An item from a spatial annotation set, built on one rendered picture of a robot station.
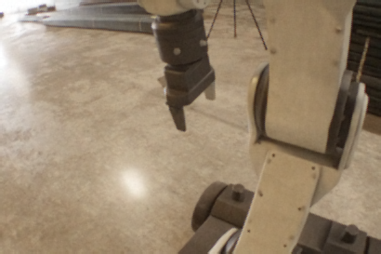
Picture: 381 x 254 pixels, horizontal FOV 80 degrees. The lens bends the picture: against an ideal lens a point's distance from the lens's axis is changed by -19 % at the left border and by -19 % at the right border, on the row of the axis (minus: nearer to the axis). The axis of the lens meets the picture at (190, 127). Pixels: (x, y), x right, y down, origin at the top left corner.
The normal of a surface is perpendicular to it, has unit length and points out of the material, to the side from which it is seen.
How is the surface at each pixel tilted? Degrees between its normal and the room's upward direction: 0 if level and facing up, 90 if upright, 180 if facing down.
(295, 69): 100
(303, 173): 60
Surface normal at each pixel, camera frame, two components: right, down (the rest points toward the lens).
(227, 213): -0.46, -0.29
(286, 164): -0.54, -0.04
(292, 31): -0.57, 0.59
